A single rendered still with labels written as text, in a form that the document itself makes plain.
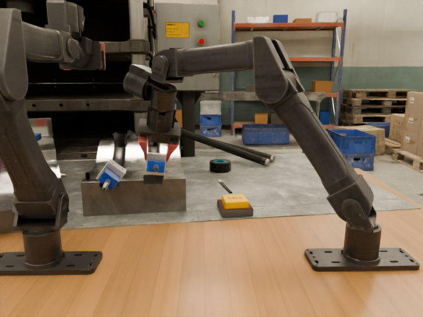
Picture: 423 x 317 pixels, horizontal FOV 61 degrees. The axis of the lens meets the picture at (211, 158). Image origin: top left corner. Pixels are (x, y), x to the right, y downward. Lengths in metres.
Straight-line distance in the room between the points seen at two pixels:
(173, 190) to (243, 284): 0.37
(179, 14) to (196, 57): 1.01
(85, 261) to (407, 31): 7.95
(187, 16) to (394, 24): 6.74
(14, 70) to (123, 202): 0.49
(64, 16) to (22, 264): 0.49
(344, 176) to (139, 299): 0.41
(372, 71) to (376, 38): 0.63
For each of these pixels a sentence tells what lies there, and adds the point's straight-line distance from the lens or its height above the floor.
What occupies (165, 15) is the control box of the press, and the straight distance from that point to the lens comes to 1.77.
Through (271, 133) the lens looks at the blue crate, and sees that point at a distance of 4.74.
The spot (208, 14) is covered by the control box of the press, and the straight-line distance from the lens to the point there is 1.79.
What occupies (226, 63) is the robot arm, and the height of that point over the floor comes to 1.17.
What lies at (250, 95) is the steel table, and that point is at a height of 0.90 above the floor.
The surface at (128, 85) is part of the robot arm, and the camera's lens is 0.87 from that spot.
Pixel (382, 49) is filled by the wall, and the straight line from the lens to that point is 8.13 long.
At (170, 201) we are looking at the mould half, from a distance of 0.94.
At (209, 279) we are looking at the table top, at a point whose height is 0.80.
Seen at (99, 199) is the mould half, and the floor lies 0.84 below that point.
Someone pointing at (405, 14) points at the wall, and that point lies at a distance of 8.32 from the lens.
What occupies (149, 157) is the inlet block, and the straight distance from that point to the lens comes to 0.93.
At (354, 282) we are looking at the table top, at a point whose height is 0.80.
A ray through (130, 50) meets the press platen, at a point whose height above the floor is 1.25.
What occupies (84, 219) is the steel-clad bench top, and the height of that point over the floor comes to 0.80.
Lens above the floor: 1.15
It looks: 13 degrees down
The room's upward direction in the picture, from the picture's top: straight up
